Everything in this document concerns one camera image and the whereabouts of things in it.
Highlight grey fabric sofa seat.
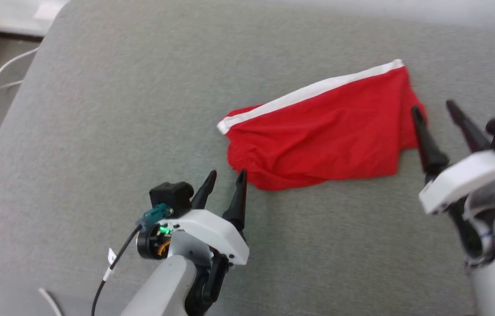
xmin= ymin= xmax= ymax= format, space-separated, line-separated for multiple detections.
xmin=0 ymin=0 xmax=495 ymax=316

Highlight red shorts with white stripe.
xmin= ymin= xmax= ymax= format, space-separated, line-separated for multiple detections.
xmin=217 ymin=59 xmax=428 ymax=192

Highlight white wall baseboard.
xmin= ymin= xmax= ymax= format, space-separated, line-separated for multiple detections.
xmin=0 ymin=0 xmax=70 ymax=37

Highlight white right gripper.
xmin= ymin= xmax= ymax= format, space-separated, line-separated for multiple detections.
xmin=411 ymin=101 xmax=495 ymax=215

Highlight thin white floor cable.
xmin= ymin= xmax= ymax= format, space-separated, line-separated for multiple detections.
xmin=0 ymin=47 xmax=40 ymax=191
xmin=38 ymin=287 xmax=64 ymax=316

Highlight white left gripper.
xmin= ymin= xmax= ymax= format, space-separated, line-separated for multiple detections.
xmin=170 ymin=170 xmax=250 ymax=266

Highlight white cable label tag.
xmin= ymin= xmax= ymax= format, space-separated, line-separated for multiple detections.
xmin=103 ymin=248 xmax=118 ymax=281

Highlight black left cable teal plug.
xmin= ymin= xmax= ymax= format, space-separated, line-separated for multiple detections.
xmin=91 ymin=203 xmax=174 ymax=316

